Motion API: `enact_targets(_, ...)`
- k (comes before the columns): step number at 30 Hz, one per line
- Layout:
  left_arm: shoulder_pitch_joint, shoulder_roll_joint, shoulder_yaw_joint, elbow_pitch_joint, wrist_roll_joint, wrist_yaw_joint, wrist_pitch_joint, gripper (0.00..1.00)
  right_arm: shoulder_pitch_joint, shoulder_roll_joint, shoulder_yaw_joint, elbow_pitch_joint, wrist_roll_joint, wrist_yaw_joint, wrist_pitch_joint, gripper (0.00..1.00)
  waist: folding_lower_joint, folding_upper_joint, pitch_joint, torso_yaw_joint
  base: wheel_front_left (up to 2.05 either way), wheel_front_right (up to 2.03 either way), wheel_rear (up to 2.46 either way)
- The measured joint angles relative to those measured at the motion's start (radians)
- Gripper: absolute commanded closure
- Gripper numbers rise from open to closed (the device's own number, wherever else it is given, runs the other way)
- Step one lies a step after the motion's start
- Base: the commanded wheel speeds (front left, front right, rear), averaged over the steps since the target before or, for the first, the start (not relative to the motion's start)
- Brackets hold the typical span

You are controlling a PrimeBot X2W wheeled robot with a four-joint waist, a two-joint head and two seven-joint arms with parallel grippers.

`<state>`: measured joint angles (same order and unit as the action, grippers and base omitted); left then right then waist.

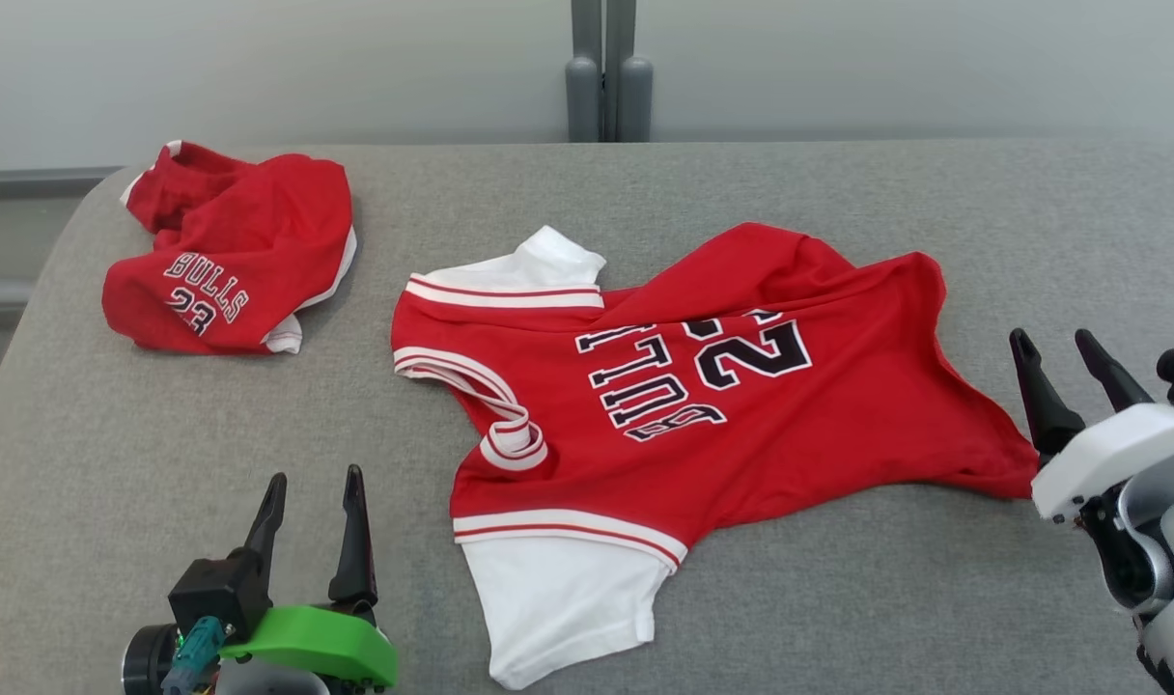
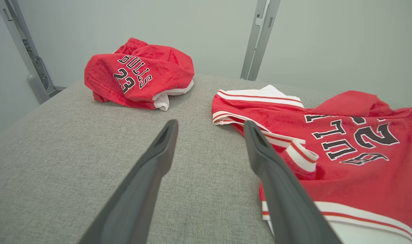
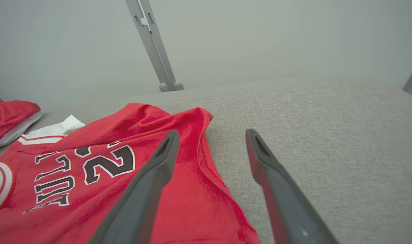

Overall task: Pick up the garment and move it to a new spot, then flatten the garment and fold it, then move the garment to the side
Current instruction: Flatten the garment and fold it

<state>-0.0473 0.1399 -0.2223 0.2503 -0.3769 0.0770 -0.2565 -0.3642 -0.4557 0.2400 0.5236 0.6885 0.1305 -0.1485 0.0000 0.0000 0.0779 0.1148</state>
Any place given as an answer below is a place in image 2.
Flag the grey metal partition post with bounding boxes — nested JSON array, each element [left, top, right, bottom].
[[248, 0, 281, 81], [240, 0, 268, 80]]

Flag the red Bulls 23 shorts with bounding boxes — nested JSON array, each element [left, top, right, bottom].
[[84, 37, 195, 111]]

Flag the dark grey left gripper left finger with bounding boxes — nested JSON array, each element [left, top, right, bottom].
[[78, 119, 179, 244]]

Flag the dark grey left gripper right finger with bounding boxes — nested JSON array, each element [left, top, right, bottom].
[[243, 121, 342, 244]]

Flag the grey metal frame with bracket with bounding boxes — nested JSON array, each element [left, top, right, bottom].
[[0, 0, 67, 105]]

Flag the red white basketball jersey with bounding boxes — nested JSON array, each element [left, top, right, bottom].
[[211, 85, 412, 244]]

